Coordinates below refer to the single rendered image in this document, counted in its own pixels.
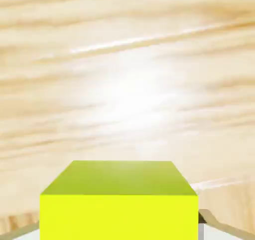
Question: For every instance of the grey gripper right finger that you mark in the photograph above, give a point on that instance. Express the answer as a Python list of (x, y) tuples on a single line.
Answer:
[(211, 230)]

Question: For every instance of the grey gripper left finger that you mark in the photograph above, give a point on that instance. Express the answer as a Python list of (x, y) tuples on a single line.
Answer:
[(29, 233)]

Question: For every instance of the small yellow cube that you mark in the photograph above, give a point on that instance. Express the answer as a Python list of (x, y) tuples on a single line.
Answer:
[(119, 214)]

